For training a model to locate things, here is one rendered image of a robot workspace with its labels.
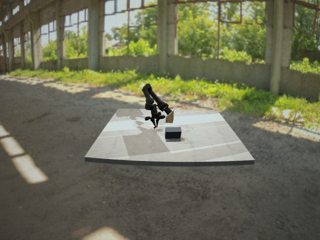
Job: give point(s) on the grey sloped panel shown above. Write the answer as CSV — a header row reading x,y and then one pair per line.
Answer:
x,y
173,134

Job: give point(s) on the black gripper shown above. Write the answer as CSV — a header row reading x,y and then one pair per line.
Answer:
x,y
153,118

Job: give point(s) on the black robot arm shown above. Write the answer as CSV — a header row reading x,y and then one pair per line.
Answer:
x,y
147,91

